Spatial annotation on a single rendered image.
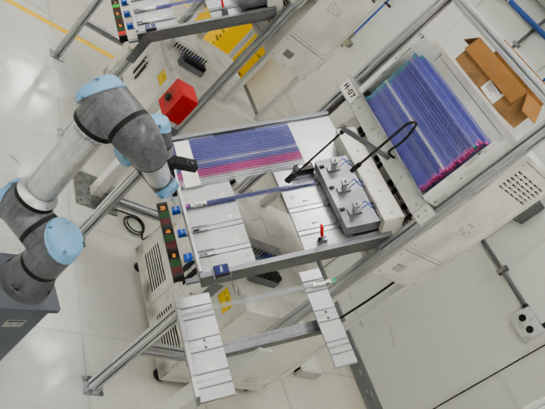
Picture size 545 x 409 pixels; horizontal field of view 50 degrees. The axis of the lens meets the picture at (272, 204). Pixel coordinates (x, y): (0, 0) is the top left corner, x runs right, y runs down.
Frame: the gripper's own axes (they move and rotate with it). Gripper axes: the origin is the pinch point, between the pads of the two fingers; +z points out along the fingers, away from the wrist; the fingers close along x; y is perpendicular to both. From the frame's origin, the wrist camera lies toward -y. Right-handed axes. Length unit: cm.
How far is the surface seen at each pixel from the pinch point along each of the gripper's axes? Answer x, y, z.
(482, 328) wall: 27, -157, 131
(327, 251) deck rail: 32, -48, 10
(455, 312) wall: 11, -151, 137
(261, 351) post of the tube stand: 63, -15, 9
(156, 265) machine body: -19, 10, 69
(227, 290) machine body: 19.0, -14.3, 42.3
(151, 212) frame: -38, 8, 54
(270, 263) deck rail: 32.0, -26.9, 9.2
